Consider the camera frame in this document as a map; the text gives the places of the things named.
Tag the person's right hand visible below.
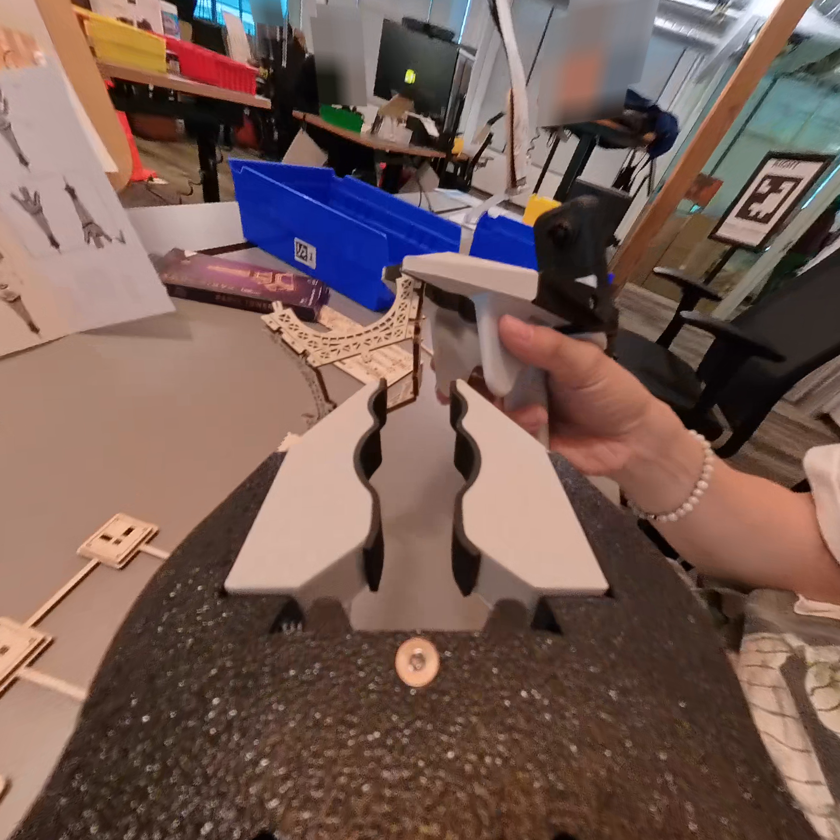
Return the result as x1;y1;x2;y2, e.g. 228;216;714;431
499;314;713;509

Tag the dark purple box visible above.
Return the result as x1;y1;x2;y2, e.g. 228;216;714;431
150;247;332;323

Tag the white pearl bracelet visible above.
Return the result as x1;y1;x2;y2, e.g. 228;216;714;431
630;430;718;525

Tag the orange cone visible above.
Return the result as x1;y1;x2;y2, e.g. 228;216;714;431
105;79;159;186

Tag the yellow plastic bin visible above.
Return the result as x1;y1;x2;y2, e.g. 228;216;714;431
82;9;169;74

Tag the black white marker sign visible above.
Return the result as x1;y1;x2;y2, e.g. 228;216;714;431
708;151;836;252

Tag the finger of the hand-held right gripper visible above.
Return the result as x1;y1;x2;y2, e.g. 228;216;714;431
400;252;567;328
428;307;484;399

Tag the wooden post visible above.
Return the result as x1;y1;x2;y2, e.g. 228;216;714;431
613;0;815;290

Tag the pale wooden display board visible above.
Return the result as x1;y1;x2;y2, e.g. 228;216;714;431
36;0;133;193

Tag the small slotted wooden part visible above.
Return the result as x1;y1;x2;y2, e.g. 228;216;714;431
77;512;160;571
0;617;54;691

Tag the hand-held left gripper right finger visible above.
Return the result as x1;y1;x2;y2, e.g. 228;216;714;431
448;379;611;603

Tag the person's right forearm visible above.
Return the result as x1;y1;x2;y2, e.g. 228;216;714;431
633;443;840;619

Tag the blue plastic bin white label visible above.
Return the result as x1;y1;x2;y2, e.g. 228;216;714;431
228;157;464;313

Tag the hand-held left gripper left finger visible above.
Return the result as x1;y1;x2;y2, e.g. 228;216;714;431
224;379;389;603

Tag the white assembly drawing leaflet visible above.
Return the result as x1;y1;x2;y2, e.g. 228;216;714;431
0;72;177;359

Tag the grey desk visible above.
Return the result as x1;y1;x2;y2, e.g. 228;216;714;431
0;203;624;840

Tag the wooden laser-cut parts sheet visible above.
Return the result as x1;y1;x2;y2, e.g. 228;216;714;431
315;307;435;409

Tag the red plastic bin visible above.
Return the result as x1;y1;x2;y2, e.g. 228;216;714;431
164;36;259;95

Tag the black monitor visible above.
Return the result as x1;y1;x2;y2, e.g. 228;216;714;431
373;17;461;119

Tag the wooden lattice tower model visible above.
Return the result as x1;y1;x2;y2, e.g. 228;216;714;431
261;272;427;424

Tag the black office chair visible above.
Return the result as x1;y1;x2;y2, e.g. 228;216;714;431
616;248;840;462

